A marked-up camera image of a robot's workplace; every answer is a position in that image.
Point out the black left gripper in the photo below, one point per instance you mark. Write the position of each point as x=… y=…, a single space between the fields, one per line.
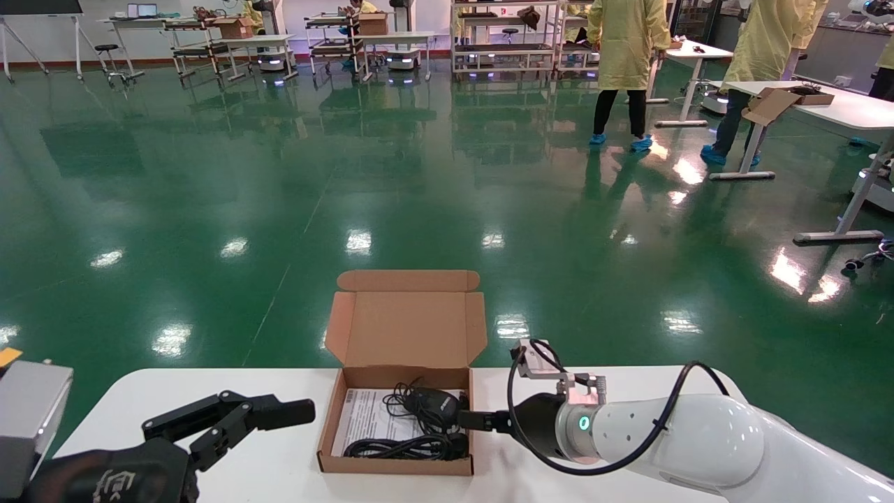
x=119 y=475

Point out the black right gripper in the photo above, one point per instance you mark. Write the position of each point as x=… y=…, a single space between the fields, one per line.
x=538 y=423

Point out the brown cardboard storage box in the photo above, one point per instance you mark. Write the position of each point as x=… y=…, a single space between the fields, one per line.
x=405 y=328

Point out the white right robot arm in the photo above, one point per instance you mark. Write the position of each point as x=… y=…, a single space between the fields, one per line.
x=698 y=447

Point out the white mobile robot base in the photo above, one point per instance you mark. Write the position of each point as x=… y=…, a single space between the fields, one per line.
x=714 y=103
x=876 y=185
x=272 y=63
x=404 y=61

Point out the open cardboard box with mouse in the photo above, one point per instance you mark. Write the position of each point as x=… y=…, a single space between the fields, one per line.
x=772 y=105

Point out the black computer mouse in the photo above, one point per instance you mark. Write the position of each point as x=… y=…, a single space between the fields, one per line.
x=433 y=404

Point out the white printed manual sheet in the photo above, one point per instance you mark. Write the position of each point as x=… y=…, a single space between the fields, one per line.
x=363 y=419

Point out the yellow label tag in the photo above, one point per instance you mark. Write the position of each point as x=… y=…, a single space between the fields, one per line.
x=8 y=355

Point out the metal trolley rack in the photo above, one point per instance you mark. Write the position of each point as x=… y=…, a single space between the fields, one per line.
x=332 y=42
x=195 y=49

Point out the black round stool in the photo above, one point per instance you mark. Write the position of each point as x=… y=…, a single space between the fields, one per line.
x=511 y=32
x=106 y=48

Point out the seated person yellow coat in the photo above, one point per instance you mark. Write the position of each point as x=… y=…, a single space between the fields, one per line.
x=253 y=15
x=363 y=6

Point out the yellow-coated person black trousers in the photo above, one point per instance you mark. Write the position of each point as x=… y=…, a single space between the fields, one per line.
x=628 y=42

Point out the white desk with laptops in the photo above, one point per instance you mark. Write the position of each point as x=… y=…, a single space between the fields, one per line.
x=140 y=21

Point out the open laptop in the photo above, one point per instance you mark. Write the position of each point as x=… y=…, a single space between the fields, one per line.
x=142 y=10

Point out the black caster wheels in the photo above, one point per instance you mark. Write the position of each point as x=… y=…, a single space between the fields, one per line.
x=869 y=258

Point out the black display on stand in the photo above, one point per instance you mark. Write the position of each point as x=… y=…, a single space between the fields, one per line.
x=35 y=5

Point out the yellow-coated person blue jeans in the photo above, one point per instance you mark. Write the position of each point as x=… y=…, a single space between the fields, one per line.
x=768 y=42

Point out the large white table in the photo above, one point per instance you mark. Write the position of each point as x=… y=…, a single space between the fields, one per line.
x=852 y=108

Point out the yellow-coated person partly seen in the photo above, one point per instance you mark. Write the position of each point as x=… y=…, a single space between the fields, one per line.
x=885 y=63

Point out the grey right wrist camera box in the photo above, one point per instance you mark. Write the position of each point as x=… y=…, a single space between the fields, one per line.
x=552 y=367

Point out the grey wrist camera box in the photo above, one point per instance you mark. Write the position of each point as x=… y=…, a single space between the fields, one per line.
x=552 y=367
x=28 y=412

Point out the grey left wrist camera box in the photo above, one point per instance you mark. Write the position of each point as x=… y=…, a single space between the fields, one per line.
x=28 y=412

